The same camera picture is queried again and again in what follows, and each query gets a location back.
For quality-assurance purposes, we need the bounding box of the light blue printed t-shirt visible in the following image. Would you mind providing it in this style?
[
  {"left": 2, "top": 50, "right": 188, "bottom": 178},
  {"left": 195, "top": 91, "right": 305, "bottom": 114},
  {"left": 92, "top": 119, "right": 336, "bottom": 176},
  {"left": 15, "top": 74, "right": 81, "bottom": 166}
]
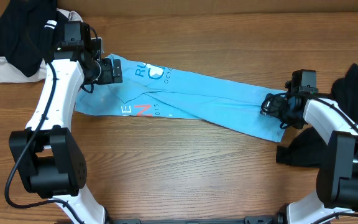
[{"left": 75, "top": 54, "right": 284, "bottom": 142}]

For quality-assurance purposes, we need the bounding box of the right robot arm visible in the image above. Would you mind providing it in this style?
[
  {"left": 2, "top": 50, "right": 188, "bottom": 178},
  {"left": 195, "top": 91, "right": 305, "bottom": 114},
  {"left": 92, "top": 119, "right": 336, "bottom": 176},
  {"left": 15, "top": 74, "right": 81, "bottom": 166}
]
[{"left": 261, "top": 92, "right": 358, "bottom": 223}]

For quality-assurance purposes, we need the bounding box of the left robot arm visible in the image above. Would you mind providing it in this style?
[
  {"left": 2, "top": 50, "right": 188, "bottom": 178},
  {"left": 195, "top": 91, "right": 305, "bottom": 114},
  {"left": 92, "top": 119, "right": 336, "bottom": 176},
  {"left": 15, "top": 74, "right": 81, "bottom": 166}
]
[{"left": 4, "top": 37, "right": 122, "bottom": 223}]

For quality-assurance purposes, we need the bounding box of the black garment on right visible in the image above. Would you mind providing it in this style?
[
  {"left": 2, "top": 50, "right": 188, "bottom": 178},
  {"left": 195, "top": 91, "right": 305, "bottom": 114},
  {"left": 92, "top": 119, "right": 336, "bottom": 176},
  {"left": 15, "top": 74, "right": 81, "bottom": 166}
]
[{"left": 276, "top": 63, "right": 358, "bottom": 167}]

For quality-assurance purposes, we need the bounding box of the folded black garment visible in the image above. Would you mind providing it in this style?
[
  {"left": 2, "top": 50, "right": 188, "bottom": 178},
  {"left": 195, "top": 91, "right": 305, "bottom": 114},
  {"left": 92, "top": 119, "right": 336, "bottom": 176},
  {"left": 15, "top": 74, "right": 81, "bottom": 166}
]
[{"left": 0, "top": 0, "right": 68, "bottom": 77}]

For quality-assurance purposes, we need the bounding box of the folded beige garment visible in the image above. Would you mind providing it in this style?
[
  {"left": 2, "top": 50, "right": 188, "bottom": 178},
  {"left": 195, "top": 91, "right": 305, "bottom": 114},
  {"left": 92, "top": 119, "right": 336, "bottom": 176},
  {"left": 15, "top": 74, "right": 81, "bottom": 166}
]
[{"left": 0, "top": 8, "right": 83, "bottom": 83}]

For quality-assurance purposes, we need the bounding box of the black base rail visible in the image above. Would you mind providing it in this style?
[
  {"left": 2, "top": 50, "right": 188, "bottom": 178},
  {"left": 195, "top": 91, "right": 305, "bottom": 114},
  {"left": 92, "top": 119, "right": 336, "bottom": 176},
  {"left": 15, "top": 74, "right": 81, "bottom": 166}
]
[{"left": 106, "top": 213, "right": 287, "bottom": 224}]

